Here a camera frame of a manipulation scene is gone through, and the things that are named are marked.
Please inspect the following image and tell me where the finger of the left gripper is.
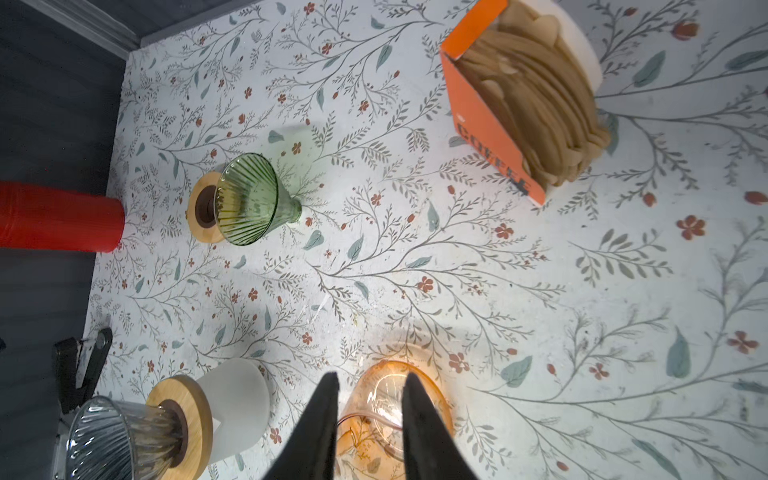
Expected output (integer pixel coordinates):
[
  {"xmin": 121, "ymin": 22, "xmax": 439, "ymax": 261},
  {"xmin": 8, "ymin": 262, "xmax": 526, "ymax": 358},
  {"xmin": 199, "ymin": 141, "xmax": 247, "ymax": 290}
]
[
  {"xmin": 75, "ymin": 327, "xmax": 113, "ymax": 405},
  {"xmin": 53, "ymin": 337, "xmax": 79, "ymax": 414}
]

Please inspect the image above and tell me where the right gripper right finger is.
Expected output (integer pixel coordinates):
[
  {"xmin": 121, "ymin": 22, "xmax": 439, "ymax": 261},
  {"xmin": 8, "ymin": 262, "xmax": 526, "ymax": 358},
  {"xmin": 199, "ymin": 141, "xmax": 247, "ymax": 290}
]
[{"xmin": 402, "ymin": 373, "xmax": 477, "ymax": 480}]

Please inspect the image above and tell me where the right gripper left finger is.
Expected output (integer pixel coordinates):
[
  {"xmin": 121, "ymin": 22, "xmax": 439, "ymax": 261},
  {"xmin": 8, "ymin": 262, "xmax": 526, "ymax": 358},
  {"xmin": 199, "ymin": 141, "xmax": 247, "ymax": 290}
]
[{"xmin": 263, "ymin": 372, "xmax": 339, "ymax": 480}]

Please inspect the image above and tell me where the clear grey glass dripper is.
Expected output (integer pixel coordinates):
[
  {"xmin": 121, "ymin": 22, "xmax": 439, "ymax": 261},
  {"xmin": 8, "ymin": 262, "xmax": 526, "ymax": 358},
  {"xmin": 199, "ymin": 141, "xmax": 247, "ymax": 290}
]
[{"xmin": 65, "ymin": 396, "xmax": 182, "ymax": 479}]

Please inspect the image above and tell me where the green glass dripper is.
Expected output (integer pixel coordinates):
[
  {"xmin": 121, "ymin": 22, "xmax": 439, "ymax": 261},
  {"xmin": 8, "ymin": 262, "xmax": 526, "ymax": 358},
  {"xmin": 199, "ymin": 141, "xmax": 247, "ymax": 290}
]
[{"xmin": 214, "ymin": 153, "xmax": 302, "ymax": 246}]

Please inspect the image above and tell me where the orange coffee filter box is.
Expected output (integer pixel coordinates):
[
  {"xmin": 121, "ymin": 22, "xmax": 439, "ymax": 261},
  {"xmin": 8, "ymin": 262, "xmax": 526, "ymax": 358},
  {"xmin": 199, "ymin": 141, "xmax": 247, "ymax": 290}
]
[{"xmin": 439, "ymin": 0, "xmax": 604, "ymax": 207}]

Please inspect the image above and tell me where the orange glass pitcher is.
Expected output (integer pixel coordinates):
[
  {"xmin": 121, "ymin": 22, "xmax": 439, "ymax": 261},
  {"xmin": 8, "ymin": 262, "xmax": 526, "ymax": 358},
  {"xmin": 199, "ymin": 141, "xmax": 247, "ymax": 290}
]
[{"xmin": 334, "ymin": 360, "xmax": 454, "ymax": 479}]

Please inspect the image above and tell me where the white frosted mug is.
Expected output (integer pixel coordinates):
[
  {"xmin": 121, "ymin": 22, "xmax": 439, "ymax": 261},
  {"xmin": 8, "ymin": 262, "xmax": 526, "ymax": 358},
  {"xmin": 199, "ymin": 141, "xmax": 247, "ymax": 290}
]
[{"xmin": 197, "ymin": 358, "xmax": 270, "ymax": 464}]

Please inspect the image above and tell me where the red ribbed utensil cup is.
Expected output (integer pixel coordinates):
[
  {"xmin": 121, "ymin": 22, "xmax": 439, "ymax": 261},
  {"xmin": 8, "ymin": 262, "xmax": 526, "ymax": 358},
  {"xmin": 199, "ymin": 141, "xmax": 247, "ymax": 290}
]
[{"xmin": 1, "ymin": 181, "xmax": 125, "ymax": 253}]

